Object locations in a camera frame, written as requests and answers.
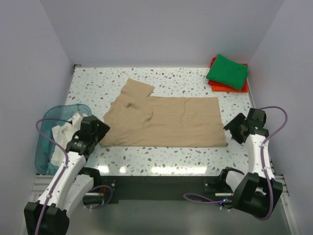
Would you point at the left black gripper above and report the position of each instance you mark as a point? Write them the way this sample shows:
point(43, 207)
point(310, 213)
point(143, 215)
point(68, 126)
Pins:
point(102, 129)

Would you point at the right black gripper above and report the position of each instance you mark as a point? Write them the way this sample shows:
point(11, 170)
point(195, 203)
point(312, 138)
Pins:
point(232, 126)

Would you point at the beige t shirt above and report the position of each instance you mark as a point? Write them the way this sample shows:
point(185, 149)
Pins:
point(136, 118)

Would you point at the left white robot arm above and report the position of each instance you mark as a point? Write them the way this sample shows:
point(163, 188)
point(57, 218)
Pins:
point(50, 214)

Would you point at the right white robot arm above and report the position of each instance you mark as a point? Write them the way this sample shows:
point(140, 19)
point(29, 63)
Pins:
point(257, 191)

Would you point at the white cloth in basket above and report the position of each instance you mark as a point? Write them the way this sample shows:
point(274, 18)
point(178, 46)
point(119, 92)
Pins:
point(62, 134)

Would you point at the folded orange t shirt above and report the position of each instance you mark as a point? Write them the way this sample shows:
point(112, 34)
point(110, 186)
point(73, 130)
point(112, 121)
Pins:
point(224, 88)

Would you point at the folded green t shirt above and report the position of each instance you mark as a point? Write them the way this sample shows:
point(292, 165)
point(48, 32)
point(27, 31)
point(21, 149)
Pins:
point(228, 72)

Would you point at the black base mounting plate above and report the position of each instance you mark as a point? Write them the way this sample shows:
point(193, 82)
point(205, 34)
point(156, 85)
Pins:
point(161, 188)

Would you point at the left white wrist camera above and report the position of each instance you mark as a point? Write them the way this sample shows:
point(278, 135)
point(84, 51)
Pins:
point(76, 121)

